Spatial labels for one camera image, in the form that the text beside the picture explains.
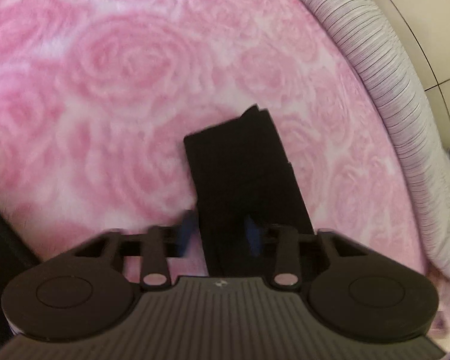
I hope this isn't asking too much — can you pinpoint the pink rose blanket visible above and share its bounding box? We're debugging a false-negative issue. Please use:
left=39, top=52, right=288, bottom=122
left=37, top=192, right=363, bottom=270
left=0, top=0, right=450, bottom=350

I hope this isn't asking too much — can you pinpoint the black garment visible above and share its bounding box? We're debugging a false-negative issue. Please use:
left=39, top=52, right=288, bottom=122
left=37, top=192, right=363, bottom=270
left=184, top=106, right=314, bottom=277

